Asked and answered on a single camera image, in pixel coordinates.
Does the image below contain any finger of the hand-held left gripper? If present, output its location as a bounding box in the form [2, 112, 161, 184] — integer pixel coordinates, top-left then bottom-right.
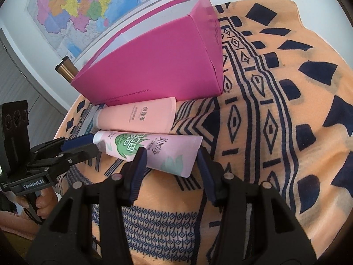
[30, 133, 95, 155]
[44, 144, 100, 177]

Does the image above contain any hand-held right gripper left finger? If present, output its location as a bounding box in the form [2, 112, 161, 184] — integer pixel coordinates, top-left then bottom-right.
[26, 147, 148, 265]

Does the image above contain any pink cardboard box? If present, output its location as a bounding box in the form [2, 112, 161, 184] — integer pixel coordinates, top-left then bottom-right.
[70, 0, 224, 107]

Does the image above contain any pink lotion tube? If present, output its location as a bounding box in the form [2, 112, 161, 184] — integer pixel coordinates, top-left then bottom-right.
[94, 97, 177, 133]

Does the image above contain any person's left hand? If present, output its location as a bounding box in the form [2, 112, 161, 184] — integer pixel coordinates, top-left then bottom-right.
[36, 188, 58, 218]

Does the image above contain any grey cabinet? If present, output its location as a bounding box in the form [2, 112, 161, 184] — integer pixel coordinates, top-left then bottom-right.
[0, 28, 69, 144]

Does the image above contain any white teal medicine box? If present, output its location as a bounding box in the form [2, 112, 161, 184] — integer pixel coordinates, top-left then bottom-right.
[73, 103, 107, 137]

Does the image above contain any orange patterned blanket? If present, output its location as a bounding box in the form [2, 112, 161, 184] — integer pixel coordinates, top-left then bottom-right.
[54, 0, 353, 265]

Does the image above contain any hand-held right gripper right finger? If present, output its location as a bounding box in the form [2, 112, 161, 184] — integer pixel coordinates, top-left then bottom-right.
[196, 148, 317, 265]

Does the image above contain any colourful wall map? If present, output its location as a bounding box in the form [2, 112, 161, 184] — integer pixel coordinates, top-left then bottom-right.
[26, 0, 193, 58]

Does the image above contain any gold thermos flask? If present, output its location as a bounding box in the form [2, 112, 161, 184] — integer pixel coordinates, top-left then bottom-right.
[54, 56, 79, 83]

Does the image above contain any lilac cream tube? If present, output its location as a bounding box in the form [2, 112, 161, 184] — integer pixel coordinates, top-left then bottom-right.
[93, 130, 204, 178]

